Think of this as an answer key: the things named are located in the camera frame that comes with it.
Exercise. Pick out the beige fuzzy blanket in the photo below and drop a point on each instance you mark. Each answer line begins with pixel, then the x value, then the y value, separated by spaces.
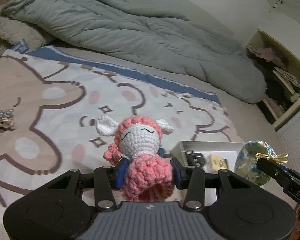
pixel 17 32

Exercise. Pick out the yellow card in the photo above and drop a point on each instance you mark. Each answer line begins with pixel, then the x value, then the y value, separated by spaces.
pixel 218 162

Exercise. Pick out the wooden shelf with clothes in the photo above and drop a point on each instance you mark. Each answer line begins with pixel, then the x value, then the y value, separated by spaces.
pixel 292 110

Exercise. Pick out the folded beige clothes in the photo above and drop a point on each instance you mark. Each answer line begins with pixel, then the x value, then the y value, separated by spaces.
pixel 288 80

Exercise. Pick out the printed bear cloth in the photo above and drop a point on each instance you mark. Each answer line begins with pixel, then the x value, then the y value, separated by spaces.
pixel 52 120

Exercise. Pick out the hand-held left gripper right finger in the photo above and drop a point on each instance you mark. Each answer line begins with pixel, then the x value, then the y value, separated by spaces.
pixel 176 172

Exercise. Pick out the dark clothes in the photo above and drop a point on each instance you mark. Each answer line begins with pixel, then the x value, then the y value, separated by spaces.
pixel 272 90

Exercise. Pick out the grey duvet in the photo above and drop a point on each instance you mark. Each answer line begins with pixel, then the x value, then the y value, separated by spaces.
pixel 127 35

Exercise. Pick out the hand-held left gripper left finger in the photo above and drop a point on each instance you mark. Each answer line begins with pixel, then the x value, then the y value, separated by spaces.
pixel 120 175

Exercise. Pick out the pink crochet doll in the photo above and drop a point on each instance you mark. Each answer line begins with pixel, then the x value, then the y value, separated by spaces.
pixel 140 145

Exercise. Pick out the pink clothes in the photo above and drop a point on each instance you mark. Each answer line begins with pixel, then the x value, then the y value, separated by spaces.
pixel 267 55

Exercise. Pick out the tan bed sheet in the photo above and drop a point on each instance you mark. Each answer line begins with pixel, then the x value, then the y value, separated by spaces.
pixel 240 115

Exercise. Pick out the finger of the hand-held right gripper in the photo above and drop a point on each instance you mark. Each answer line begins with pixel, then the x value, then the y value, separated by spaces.
pixel 272 171

